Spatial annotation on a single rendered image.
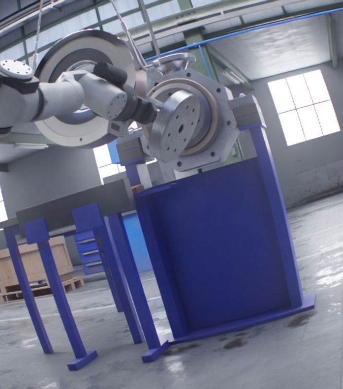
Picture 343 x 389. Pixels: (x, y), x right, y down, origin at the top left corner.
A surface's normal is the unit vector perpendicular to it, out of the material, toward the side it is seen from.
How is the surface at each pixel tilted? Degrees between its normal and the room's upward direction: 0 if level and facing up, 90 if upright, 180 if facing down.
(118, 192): 90
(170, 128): 131
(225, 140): 90
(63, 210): 90
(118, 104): 137
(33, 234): 90
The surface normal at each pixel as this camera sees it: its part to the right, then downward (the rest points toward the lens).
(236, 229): -0.28, 0.02
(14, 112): 0.24, 0.54
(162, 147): 0.83, 0.43
